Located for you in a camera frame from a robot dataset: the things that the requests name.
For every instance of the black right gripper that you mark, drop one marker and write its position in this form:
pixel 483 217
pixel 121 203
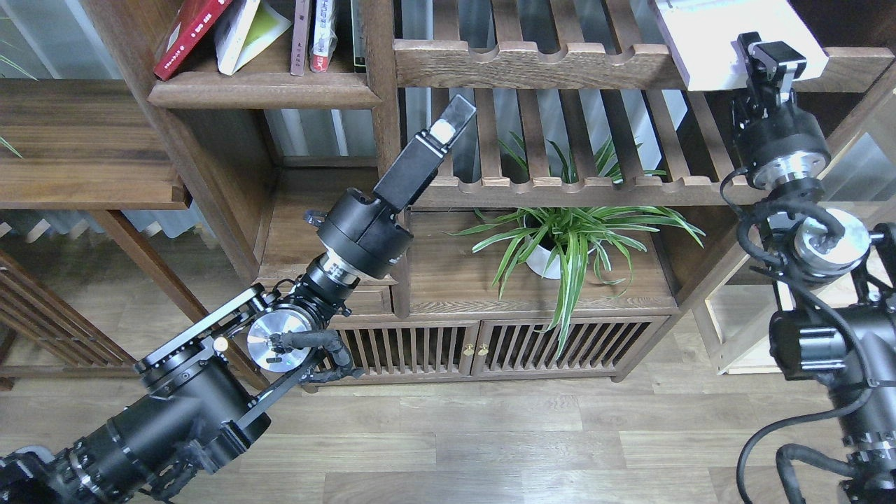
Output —
pixel 776 140

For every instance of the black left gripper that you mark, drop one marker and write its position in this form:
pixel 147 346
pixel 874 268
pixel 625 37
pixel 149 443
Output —
pixel 361 233

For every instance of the white lavender book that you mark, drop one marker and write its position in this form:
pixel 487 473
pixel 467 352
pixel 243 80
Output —
pixel 701 36

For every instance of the yellow green cover book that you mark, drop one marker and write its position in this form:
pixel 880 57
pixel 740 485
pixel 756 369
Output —
pixel 245 29

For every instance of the red cover book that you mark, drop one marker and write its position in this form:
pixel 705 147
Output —
pixel 194 20

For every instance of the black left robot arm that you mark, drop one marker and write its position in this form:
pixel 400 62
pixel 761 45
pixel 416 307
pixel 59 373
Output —
pixel 209 388

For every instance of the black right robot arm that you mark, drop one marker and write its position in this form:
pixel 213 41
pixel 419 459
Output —
pixel 841 331

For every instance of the light wooden shelf unit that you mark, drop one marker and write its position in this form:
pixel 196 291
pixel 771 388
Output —
pixel 733 320

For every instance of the dark upright book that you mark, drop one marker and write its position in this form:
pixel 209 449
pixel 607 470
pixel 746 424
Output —
pixel 359 51

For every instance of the red white upright book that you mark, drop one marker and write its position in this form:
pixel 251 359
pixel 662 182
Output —
pixel 323 38

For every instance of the white plant pot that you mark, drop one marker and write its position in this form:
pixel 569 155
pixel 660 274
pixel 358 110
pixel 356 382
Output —
pixel 542 262

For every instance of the green spider plant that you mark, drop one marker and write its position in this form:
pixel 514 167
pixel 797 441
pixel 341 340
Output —
pixel 578 240

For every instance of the dark wooden bookshelf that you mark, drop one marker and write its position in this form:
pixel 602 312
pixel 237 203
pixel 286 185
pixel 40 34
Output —
pixel 362 178

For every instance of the maroon upright book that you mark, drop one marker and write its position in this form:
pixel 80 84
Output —
pixel 300 37

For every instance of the dark wooden side table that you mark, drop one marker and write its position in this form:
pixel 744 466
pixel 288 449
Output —
pixel 141 219

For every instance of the dark slatted wooden rack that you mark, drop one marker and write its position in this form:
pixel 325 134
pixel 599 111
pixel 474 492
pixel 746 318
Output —
pixel 39 315

